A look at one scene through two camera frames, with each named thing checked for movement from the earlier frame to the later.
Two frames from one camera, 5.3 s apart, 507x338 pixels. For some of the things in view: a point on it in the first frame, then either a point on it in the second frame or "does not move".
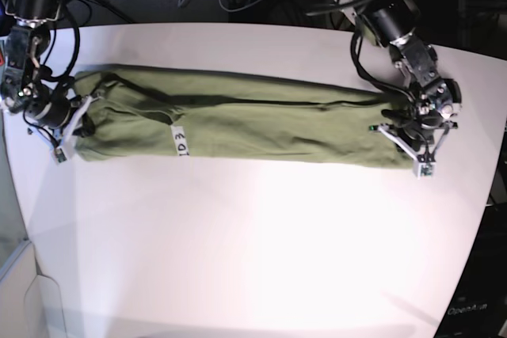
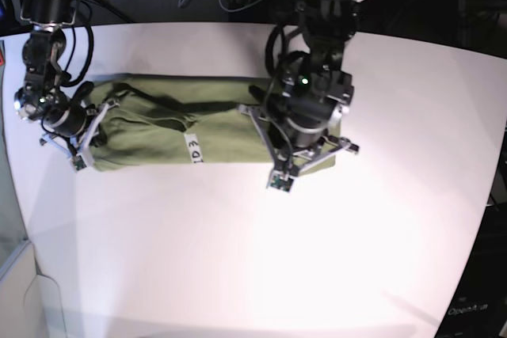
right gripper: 421,131 to 297,146
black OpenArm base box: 478,309 does not move
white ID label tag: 180,139 to 194,149
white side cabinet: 30,305 does not move
